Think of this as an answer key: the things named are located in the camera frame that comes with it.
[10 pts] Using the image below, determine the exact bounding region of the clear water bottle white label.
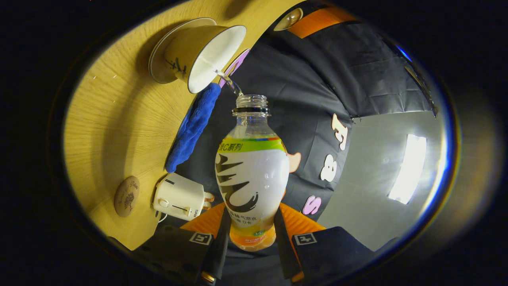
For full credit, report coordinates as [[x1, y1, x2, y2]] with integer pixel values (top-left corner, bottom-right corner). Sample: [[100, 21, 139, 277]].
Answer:
[[215, 94, 290, 251]]

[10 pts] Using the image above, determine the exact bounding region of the white teacup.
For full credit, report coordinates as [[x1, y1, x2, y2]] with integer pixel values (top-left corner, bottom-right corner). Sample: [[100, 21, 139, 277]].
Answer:
[[165, 25, 247, 94]]

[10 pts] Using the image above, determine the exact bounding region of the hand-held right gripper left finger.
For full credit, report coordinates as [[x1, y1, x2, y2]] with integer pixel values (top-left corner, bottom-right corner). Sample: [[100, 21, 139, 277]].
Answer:
[[131, 203, 233, 284]]

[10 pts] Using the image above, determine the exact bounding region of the round cork coaster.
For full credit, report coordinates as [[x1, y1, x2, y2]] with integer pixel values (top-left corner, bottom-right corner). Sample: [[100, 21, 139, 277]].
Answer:
[[114, 176, 140, 217]]

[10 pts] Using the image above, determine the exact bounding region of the purple paper cutout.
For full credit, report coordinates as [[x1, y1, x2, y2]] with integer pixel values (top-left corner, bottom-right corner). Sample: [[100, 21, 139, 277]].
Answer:
[[218, 48, 250, 89]]

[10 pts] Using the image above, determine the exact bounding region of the white teacup lid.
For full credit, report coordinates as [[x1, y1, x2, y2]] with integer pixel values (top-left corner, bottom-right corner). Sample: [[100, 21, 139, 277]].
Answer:
[[273, 8, 304, 31]]

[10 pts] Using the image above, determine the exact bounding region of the ceiling light panel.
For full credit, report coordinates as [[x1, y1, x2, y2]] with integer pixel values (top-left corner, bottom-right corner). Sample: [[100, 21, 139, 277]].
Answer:
[[388, 134, 427, 205]]

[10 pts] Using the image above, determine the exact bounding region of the blue towel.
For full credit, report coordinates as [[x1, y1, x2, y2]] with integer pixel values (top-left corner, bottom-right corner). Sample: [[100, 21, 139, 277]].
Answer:
[[165, 83, 221, 173]]

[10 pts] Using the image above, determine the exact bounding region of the white saucer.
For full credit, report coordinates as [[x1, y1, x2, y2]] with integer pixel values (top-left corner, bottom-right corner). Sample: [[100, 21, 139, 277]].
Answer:
[[148, 17, 217, 84]]

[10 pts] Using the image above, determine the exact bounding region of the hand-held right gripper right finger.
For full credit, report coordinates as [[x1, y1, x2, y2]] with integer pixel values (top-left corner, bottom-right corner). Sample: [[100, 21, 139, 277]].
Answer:
[[274, 203, 397, 283]]

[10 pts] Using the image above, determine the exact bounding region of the white toaster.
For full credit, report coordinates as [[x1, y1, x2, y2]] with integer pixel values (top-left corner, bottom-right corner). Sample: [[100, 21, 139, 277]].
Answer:
[[153, 172, 206, 221]]

